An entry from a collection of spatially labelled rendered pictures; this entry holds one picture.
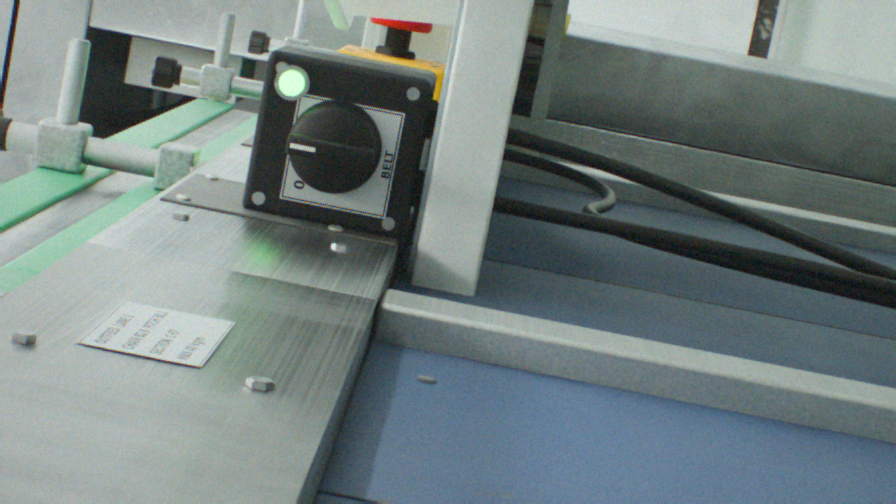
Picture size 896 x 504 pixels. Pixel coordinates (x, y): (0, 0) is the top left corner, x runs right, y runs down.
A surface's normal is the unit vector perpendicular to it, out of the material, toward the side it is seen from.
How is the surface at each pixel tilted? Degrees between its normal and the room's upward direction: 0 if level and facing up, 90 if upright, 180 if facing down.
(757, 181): 90
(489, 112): 90
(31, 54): 90
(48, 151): 90
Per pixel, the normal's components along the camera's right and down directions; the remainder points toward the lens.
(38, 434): 0.19, -0.97
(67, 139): -0.04, 0.14
